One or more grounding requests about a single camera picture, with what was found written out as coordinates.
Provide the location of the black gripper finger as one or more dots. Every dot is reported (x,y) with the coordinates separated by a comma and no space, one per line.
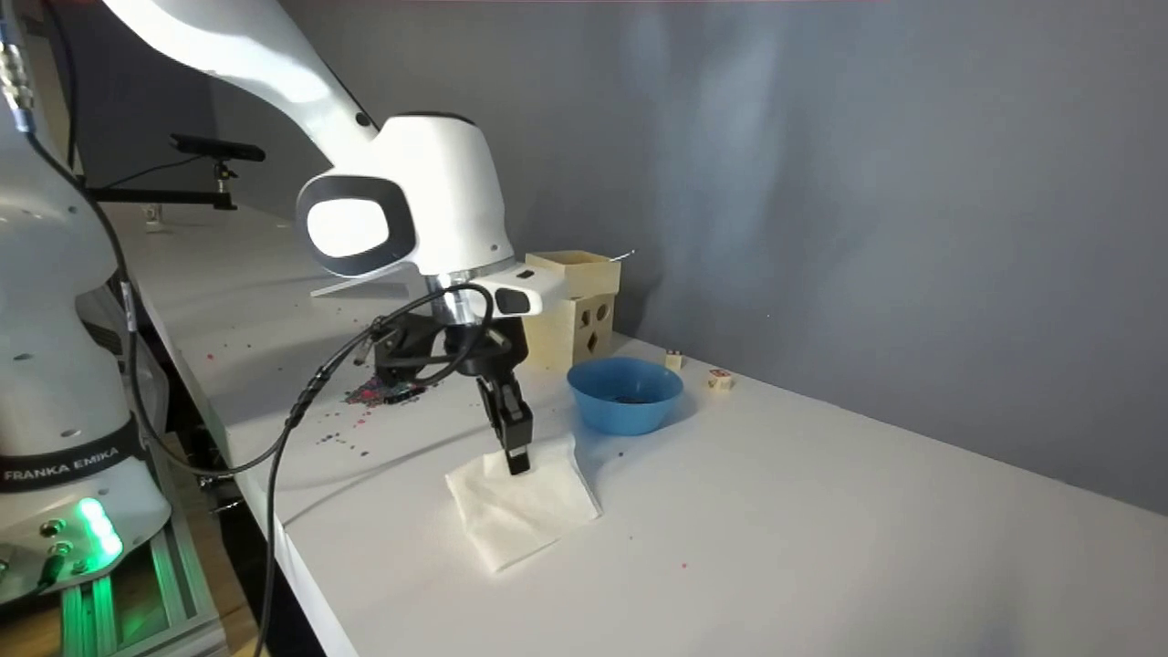
(521,442)
(496,415)

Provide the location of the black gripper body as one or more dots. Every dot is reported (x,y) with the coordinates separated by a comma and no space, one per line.
(496,347)

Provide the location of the white embossed paper napkin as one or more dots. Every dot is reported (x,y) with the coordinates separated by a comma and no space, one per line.
(524,515)

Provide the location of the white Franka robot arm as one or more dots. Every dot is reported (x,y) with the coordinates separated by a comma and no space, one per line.
(438,195)

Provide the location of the colourful cereal pile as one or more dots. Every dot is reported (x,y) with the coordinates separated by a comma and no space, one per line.
(368,392)

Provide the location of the wooden block with holes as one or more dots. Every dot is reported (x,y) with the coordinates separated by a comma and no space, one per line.
(569,333)

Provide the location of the blue plastic bowl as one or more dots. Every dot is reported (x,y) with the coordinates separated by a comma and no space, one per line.
(623,404)

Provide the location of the plain light wooden block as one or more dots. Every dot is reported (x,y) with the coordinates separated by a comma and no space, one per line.
(585,270)

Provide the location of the small wooden cube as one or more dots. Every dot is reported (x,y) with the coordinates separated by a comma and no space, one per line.
(720,382)
(675,358)

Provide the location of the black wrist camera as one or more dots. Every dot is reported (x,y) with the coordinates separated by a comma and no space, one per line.
(406,350)

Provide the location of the black camera on stand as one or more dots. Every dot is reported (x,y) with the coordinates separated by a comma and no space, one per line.
(219,148)

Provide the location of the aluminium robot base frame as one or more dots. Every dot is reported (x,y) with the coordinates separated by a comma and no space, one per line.
(170,606)

